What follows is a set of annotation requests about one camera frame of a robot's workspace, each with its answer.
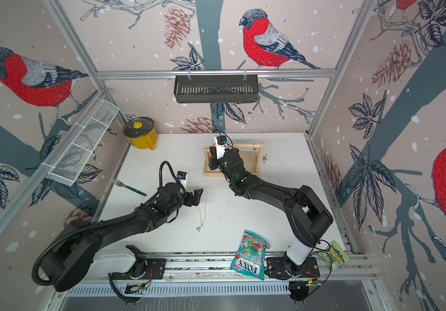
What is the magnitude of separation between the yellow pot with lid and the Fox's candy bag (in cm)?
74

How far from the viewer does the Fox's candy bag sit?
0.73 m

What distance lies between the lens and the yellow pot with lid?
1091 millimetres
